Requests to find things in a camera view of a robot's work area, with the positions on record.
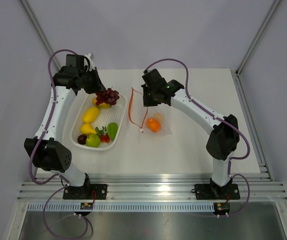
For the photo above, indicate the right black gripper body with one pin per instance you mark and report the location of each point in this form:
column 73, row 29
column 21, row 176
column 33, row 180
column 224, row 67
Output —
column 149, row 98

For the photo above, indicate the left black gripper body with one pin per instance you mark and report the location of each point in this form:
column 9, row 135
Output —
column 84, row 74

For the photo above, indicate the purple grape bunch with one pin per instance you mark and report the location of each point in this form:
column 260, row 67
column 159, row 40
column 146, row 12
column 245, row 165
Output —
column 109, row 96

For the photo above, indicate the yellow peach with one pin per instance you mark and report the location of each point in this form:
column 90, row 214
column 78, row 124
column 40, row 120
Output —
column 159, row 117

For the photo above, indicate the orange green mango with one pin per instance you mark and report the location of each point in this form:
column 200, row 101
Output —
column 101, row 105

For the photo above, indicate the clear zip top bag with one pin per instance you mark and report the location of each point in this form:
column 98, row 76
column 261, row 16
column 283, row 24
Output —
column 138, row 114

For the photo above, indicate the orange fruit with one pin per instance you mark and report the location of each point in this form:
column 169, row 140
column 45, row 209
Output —
column 153, row 124

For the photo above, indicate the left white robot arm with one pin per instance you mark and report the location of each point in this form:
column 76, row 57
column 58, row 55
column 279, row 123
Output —
column 48, row 157

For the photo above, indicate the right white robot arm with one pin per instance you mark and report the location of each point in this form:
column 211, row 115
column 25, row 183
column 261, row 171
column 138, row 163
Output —
column 223, row 138

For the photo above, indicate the white perforated fruit basket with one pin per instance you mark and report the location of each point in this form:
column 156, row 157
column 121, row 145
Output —
column 106, row 116

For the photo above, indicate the yellow pear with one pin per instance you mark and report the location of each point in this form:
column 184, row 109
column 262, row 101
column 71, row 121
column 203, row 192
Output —
column 87, row 129

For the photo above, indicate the red strawberry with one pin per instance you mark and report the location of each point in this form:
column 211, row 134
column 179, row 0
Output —
column 104, row 138

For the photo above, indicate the green apple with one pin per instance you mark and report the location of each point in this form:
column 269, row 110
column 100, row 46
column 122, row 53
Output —
column 93, row 141

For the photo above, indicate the dark purple plum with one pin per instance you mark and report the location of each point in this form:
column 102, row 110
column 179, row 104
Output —
column 82, row 139

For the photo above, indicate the left controller board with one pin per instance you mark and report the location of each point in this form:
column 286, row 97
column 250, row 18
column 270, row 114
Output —
column 86, row 206

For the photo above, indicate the controller board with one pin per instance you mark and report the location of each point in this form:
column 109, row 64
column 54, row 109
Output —
column 221, row 209
column 86, row 206

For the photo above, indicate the right controller board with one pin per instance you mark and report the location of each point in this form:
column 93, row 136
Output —
column 221, row 209

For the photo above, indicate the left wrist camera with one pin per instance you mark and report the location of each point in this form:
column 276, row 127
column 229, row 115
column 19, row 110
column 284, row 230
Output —
column 91, row 65

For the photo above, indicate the left aluminium frame post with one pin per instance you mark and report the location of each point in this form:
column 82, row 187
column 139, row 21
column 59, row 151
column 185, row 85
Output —
column 32, row 18

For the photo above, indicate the aluminium frame post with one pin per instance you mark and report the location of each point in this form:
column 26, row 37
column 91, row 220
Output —
column 32, row 18
column 263, row 27

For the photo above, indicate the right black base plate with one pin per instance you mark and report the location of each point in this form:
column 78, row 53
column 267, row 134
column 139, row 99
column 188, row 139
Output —
column 213, row 192

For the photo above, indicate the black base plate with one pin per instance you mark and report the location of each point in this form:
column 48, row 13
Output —
column 213, row 192
column 96, row 191

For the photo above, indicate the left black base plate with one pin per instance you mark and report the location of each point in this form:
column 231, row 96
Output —
column 96, row 191

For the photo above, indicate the right side aluminium rail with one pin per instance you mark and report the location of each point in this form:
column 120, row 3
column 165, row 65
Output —
column 253, row 133

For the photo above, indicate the aluminium rail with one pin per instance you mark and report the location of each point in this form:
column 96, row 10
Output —
column 253, row 133
column 161, row 188

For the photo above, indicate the white slotted cable duct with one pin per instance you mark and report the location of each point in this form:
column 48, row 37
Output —
column 178, row 207

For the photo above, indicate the aluminium front rail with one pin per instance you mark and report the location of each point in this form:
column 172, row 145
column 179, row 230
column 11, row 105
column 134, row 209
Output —
column 161, row 188

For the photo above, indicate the right aluminium frame post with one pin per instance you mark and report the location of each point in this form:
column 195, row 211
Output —
column 263, row 27

